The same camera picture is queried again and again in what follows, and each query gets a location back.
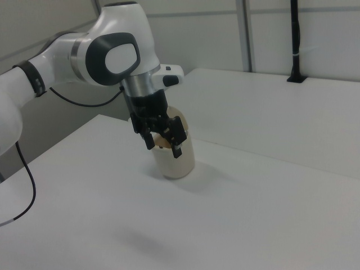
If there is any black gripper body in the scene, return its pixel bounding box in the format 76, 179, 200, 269
125, 89, 173, 134

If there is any small cream bin with lid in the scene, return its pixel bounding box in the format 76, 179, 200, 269
151, 106, 196, 179

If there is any black clamp-mounted pole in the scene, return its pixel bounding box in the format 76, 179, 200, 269
286, 0, 307, 84

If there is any grey partition post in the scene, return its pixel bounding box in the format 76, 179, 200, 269
238, 0, 254, 73

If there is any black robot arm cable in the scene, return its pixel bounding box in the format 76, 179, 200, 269
0, 85, 125, 227

